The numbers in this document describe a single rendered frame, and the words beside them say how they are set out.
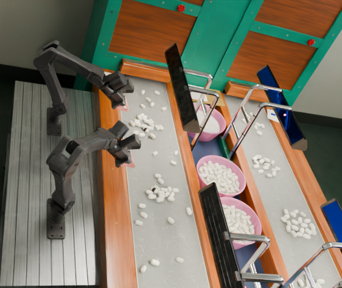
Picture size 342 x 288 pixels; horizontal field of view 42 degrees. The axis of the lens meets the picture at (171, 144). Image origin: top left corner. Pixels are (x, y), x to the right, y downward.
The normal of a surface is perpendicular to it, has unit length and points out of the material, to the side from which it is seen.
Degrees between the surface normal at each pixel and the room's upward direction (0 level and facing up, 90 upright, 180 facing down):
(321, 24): 90
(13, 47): 90
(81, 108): 0
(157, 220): 0
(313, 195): 0
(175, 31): 90
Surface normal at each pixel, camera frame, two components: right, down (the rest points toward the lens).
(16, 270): 0.33, -0.71
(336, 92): 0.19, 0.70
